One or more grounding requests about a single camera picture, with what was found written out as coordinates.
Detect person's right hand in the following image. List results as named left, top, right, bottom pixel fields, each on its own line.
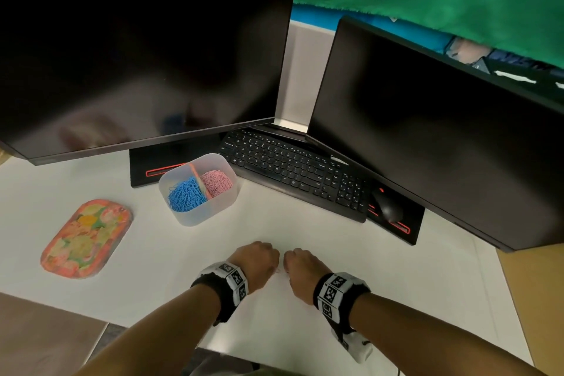
left=283, top=249, right=334, bottom=306

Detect person's left hand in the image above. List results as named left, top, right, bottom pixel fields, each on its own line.
left=227, top=241, right=281, bottom=294

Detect translucent plastic divided container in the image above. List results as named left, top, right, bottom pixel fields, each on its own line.
left=158, top=153, right=241, bottom=227

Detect pink paper clips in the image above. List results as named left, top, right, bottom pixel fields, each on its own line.
left=200, top=170, right=234, bottom=199

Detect heap of sorted blue paperclips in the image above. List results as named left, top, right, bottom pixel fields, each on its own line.
left=167, top=176, right=208, bottom=213

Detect floral orange tin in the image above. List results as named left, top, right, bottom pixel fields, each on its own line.
left=40, top=199, right=134, bottom=280

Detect person's right forearm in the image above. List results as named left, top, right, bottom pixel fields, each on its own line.
left=350, top=293, right=547, bottom=376

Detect person's left forearm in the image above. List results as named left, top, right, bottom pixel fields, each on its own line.
left=77, top=285, right=221, bottom=376

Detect right wristband with marker tags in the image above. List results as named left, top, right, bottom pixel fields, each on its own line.
left=313, top=273, right=372, bottom=335

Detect wristband with marker tags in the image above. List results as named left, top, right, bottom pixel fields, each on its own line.
left=313, top=273, right=372, bottom=335
left=190, top=261, right=250, bottom=327

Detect left wristband with marker tags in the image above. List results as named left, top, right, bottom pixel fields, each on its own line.
left=190, top=261, right=250, bottom=327

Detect black keyboard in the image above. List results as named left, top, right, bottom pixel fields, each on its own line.
left=218, top=127, right=371, bottom=223

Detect black computer mouse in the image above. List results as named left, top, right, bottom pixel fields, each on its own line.
left=372, top=191, right=404, bottom=223

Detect black red-trimmed desk mat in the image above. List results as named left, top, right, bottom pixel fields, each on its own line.
left=130, top=135, right=223, bottom=189

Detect black computer monitor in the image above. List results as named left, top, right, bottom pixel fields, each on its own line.
left=0, top=0, right=295, bottom=166
left=306, top=15, right=564, bottom=253

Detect blue partition panel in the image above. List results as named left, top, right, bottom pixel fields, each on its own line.
left=290, top=4, right=452, bottom=54

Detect black equipment white labels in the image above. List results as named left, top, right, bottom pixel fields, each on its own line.
left=471, top=56, right=564, bottom=103

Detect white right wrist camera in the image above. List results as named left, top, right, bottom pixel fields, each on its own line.
left=331, top=327, right=374, bottom=364

